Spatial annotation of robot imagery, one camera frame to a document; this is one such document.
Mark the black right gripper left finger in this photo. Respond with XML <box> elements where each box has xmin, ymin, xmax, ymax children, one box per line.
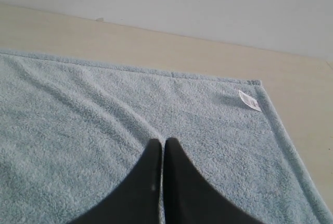
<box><xmin>71</xmin><ymin>139</ymin><xmax>162</xmax><ymax>223</ymax></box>

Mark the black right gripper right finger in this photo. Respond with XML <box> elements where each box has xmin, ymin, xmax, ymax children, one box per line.
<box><xmin>163</xmin><ymin>138</ymin><xmax>260</xmax><ymax>223</ymax></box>

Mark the light blue fluffy towel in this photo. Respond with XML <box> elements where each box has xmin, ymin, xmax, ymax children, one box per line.
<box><xmin>1</xmin><ymin>50</ymin><xmax>332</xmax><ymax>223</ymax></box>

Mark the white towel care label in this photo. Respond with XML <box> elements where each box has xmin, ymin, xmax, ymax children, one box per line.
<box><xmin>238</xmin><ymin>90</ymin><xmax>262</xmax><ymax>112</ymax></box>

